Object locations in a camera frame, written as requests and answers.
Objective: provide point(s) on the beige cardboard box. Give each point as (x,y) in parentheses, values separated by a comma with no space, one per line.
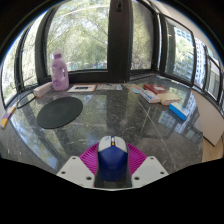
(42,89)

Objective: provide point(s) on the white book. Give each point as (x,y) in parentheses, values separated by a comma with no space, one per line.
(150,96)

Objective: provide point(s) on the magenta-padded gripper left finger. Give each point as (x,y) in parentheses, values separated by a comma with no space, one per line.
(80,168)

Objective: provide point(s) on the blue and white computer mouse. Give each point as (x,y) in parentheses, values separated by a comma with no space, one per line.
(112,161)

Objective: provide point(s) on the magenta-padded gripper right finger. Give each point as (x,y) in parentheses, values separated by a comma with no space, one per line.
(146,168)

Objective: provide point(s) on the printed pamphlet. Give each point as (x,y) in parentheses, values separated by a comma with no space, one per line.
(108,87)

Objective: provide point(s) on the white card with orange border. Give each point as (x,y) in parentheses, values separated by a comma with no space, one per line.
(82,88)

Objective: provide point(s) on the blue and white box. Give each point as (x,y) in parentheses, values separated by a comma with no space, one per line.
(179,111)

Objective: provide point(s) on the purple detergent bottle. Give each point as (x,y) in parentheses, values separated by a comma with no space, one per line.
(60,75)

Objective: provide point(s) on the yellow and purple box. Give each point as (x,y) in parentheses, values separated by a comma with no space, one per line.
(6,118)

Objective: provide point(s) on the round dark mouse pad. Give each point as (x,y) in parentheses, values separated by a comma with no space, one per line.
(59,112)

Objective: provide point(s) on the light blue booklet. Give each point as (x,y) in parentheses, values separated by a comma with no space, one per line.
(135,88)

